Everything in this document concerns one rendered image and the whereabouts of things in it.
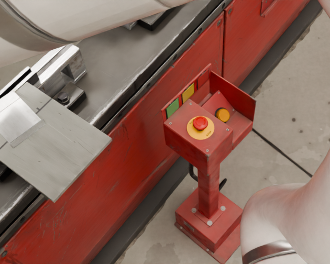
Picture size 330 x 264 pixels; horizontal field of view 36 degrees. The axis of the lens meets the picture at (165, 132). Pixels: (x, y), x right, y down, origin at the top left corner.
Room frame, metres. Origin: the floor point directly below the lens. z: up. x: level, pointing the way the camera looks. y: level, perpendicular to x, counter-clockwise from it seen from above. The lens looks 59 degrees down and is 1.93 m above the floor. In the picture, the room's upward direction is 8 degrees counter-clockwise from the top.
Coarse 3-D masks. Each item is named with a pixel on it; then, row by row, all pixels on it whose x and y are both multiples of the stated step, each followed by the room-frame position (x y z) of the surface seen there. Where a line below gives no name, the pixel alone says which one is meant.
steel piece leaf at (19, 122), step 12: (12, 108) 0.68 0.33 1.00; (24, 108) 0.68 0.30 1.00; (0, 120) 0.65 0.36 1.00; (12, 120) 0.65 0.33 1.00; (24, 120) 0.65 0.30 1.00; (36, 120) 0.64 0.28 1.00; (0, 132) 0.62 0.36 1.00; (12, 132) 0.62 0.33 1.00; (24, 132) 0.60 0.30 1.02; (12, 144) 0.58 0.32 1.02
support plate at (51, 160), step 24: (24, 96) 0.71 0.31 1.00; (48, 96) 0.70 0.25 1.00; (48, 120) 0.64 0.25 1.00; (72, 120) 0.63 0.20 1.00; (0, 144) 0.59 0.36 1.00; (24, 144) 0.59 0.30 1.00; (48, 144) 0.58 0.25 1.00; (72, 144) 0.57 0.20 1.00; (96, 144) 0.56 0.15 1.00; (24, 168) 0.53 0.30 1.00; (48, 168) 0.52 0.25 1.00; (72, 168) 0.51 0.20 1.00; (48, 192) 0.46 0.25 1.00
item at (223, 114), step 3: (219, 111) 0.78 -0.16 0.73; (222, 111) 0.78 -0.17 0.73; (225, 111) 0.78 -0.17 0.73; (216, 114) 0.77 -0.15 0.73; (219, 114) 0.77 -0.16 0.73; (222, 114) 0.77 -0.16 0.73; (225, 114) 0.77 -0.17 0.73; (228, 114) 0.77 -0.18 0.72; (216, 117) 0.76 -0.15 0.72; (219, 117) 0.76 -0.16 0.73; (222, 117) 0.76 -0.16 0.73; (225, 117) 0.76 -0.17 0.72; (228, 117) 0.76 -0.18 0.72; (222, 120) 0.75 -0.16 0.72; (225, 120) 0.75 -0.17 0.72
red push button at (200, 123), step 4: (200, 116) 0.72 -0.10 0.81; (196, 120) 0.71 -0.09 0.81; (200, 120) 0.71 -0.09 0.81; (204, 120) 0.70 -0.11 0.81; (196, 124) 0.70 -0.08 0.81; (200, 124) 0.70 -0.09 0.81; (204, 124) 0.69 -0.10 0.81; (196, 128) 0.69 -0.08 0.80; (200, 128) 0.68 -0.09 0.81; (204, 128) 0.68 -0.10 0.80
